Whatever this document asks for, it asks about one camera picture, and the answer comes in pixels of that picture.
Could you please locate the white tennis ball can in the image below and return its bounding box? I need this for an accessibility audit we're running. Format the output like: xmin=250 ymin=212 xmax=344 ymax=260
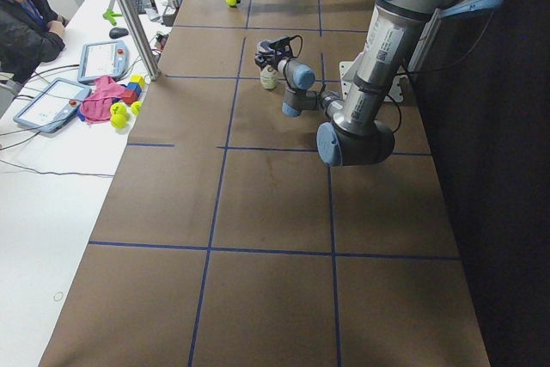
xmin=254 ymin=40 xmax=278 ymax=90

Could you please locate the spare tennis ball on desk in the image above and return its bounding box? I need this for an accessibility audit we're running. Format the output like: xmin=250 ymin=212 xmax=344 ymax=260
xmin=131 ymin=101 xmax=142 ymax=116

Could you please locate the yellow toy cube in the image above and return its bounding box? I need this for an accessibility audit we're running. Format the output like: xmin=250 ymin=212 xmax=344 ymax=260
xmin=127 ymin=75 xmax=146 ymax=91

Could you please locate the black computer mouse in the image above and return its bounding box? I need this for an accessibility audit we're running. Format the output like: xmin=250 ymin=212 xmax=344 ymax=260
xmin=108 ymin=27 xmax=129 ymax=40

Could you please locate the blue toy cube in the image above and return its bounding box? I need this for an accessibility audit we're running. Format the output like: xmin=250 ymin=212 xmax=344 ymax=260
xmin=125 ymin=82 xmax=143 ymax=96

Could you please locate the green plastic toy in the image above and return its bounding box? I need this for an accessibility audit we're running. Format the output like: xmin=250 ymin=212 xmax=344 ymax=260
xmin=102 ymin=9 xmax=122 ymax=27

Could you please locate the red toy cube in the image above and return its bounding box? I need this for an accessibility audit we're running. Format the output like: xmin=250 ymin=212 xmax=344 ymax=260
xmin=120 ymin=89 xmax=139 ymax=106

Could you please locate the far teach pendant tablet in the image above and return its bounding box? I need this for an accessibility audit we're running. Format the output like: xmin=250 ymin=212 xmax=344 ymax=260
xmin=77 ymin=40 xmax=129 ymax=84

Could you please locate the teach pendant tablet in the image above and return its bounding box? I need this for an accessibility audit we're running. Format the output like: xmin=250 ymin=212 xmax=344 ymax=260
xmin=77 ymin=40 xmax=129 ymax=84
xmin=13 ymin=78 xmax=91 ymax=133

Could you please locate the pink cloth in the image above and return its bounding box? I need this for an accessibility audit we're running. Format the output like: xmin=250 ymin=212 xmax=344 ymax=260
xmin=78 ymin=76 xmax=125 ymax=124

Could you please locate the seated person in dark jacket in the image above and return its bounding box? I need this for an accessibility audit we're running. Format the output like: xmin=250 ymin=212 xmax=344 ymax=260
xmin=1 ymin=0 xmax=68 ymax=84

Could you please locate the near teach pendant tablet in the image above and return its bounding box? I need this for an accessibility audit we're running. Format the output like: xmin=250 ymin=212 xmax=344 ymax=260
xmin=13 ymin=78 xmax=91 ymax=133

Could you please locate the rubber band on desk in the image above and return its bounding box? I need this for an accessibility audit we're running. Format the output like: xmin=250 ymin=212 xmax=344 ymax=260
xmin=53 ymin=291 xmax=64 ymax=302

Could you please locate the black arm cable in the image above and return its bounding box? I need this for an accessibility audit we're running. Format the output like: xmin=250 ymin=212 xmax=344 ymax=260
xmin=283 ymin=34 xmax=304 ymax=61

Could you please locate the aluminium frame post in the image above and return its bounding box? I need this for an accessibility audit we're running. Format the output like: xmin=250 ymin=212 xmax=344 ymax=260
xmin=117 ymin=0 xmax=161 ymax=81

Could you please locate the white pedestal column with base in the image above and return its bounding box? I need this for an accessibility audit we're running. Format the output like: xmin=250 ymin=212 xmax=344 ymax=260
xmin=339 ymin=61 xmax=404 ymax=104

